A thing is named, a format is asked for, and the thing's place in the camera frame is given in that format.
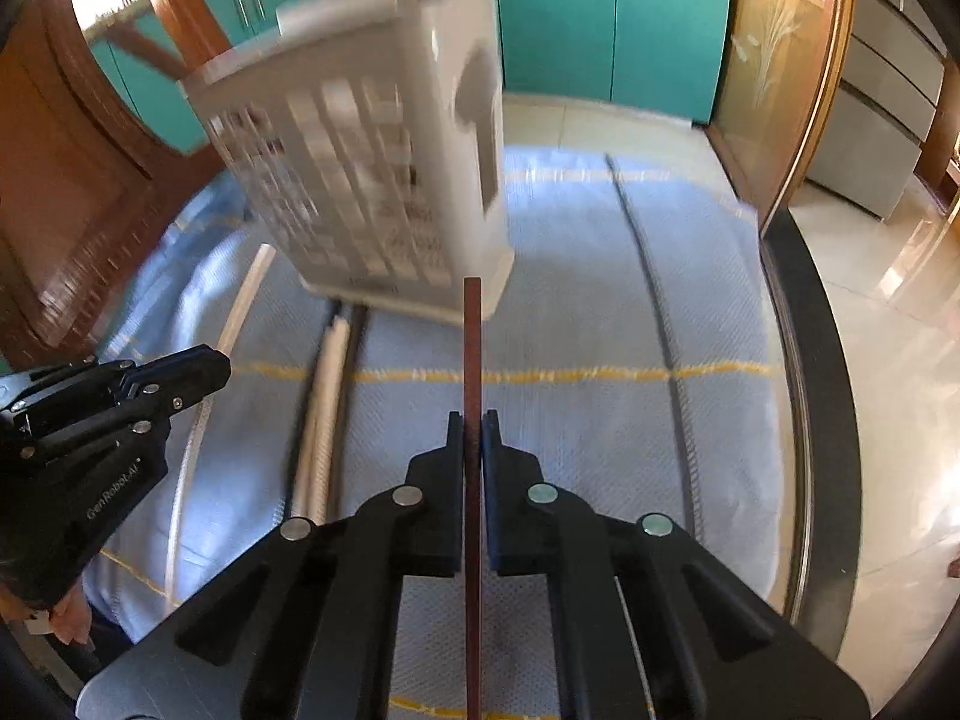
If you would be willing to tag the teal lower kitchen cabinets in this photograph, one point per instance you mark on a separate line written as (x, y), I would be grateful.
(562, 15)

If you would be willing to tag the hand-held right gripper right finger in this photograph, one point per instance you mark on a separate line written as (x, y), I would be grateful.
(493, 480)

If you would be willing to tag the person's left hand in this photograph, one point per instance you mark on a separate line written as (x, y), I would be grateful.
(71, 615)

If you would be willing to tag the silver refrigerator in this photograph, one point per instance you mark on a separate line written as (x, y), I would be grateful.
(877, 127)

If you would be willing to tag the blue striped tablecloth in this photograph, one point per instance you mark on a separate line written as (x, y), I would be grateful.
(600, 427)

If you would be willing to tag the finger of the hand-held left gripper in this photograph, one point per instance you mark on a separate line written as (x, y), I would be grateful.
(67, 390)
(195, 375)

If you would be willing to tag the wood framed glass door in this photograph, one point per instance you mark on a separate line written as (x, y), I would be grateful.
(780, 90)

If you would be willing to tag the row of mixed chopsticks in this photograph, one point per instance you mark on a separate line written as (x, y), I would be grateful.
(322, 420)

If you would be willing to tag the white plastic utensil basket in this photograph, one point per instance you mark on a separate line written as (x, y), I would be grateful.
(360, 165)

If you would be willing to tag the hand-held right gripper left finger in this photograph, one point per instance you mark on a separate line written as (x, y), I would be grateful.
(454, 480)

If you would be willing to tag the single brown chopstick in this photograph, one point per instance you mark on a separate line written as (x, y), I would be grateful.
(472, 345)

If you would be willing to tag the carved wooden chair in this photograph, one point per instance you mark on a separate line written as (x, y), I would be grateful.
(75, 202)

